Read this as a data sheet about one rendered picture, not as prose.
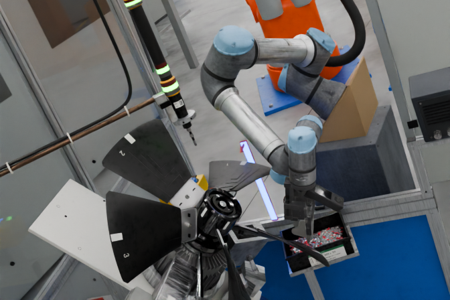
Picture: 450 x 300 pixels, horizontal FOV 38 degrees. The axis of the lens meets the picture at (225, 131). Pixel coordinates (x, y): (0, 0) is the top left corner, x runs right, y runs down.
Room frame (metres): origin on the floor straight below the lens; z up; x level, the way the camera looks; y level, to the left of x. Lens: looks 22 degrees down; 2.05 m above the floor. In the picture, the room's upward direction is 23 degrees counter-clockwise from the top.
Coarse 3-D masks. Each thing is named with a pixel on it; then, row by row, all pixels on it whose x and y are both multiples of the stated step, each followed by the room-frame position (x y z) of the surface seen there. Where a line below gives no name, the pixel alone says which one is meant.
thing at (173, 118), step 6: (156, 96) 1.69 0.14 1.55; (162, 96) 1.69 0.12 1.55; (156, 102) 1.68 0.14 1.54; (162, 102) 1.68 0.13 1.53; (168, 102) 1.68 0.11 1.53; (162, 108) 1.68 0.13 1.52; (168, 108) 1.69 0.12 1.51; (168, 114) 1.68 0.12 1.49; (174, 114) 1.69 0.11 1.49; (192, 114) 1.69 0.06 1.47; (174, 120) 1.69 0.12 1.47; (180, 120) 1.68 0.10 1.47; (186, 120) 1.67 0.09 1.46
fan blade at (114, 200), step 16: (112, 192) 1.49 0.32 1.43; (112, 208) 1.46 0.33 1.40; (128, 208) 1.48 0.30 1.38; (144, 208) 1.50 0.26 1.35; (160, 208) 1.52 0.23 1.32; (176, 208) 1.55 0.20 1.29; (112, 224) 1.43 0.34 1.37; (128, 224) 1.45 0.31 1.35; (144, 224) 1.47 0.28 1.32; (160, 224) 1.50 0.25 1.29; (176, 224) 1.53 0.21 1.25; (128, 240) 1.43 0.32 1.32; (144, 240) 1.45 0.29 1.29; (160, 240) 1.48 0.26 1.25; (176, 240) 1.51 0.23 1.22; (144, 256) 1.44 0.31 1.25; (160, 256) 1.47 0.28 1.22; (128, 272) 1.39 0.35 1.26
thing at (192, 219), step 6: (186, 210) 1.56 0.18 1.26; (192, 210) 1.58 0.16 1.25; (186, 216) 1.56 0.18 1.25; (192, 216) 1.58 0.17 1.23; (186, 222) 1.56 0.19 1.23; (192, 222) 1.57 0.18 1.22; (186, 228) 1.55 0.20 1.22; (192, 228) 1.57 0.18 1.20; (186, 234) 1.55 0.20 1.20; (192, 234) 1.56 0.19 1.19; (186, 240) 1.54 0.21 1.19
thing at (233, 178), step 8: (224, 160) 1.96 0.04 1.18; (232, 160) 1.95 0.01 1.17; (216, 168) 1.92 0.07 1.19; (224, 168) 1.90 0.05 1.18; (232, 168) 1.89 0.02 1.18; (240, 168) 1.88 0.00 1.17; (248, 168) 1.87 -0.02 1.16; (256, 168) 1.87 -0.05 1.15; (264, 168) 1.87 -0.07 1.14; (216, 176) 1.86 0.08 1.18; (224, 176) 1.85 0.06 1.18; (232, 176) 1.83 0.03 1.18; (240, 176) 1.81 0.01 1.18; (248, 176) 1.81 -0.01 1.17; (256, 176) 1.80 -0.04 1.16; (264, 176) 1.81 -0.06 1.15; (208, 184) 1.83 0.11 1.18; (216, 184) 1.81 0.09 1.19; (224, 184) 1.78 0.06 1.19; (232, 184) 1.76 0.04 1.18; (240, 184) 1.75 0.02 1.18; (248, 184) 1.75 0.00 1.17
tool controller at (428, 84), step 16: (416, 80) 1.81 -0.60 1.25; (432, 80) 1.78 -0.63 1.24; (448, 80) 1.74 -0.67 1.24; (416, 96) 1.75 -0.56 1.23; (432, 96) 1.73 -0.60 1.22; (448, 96) 1.71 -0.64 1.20; (416, 112) 1.77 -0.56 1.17; (432, 112) 1.75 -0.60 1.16; (448, 112) 1.73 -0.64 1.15; (432, 128) 1.77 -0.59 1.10; (448, 128) 1.75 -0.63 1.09
